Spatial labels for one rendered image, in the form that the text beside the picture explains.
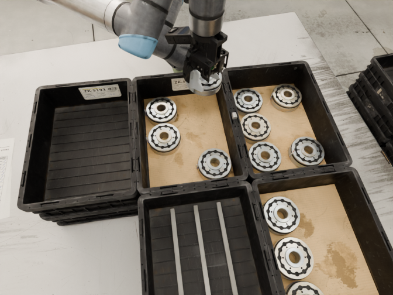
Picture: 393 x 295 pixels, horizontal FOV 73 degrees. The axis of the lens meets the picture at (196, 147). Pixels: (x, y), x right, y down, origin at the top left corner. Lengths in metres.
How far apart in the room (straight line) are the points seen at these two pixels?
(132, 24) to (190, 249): 0.57
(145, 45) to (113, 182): 0.43
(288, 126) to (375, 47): 2.00
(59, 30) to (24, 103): 1.54
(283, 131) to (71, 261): 0.80
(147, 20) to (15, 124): 0.82
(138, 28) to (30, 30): 2.33
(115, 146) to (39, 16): 2.23
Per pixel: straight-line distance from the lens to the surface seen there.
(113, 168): 0.86
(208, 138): 0.88
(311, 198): 0.87
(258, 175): 0.73
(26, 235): 1.05
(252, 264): 0.78
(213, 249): 0.77
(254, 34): 1.44
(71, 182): 0.89
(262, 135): 0.88
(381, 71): 1.70
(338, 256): 0.86
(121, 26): 0.61
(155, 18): 0.59
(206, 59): 0.66
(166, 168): 0.83
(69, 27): 2.76
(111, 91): 0.94
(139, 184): 0.71
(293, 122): 0.97
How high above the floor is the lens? 1.59
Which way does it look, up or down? 63 degrees down
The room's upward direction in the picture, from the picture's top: 3 degrees clockwise
